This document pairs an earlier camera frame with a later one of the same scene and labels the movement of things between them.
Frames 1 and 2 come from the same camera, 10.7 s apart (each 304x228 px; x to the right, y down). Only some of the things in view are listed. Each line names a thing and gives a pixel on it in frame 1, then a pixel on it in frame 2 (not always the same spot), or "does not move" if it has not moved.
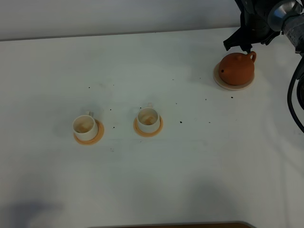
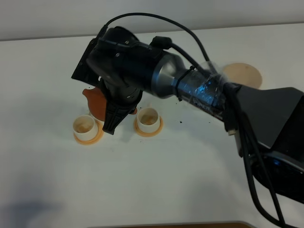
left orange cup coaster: x=100 y=131 does not move
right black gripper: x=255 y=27 to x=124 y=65
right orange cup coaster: x=147 y=134 does not move
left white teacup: x=84 y=127 does not move
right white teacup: x=148 y=118 does not move
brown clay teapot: x=237 y=69 to x=97 y=103
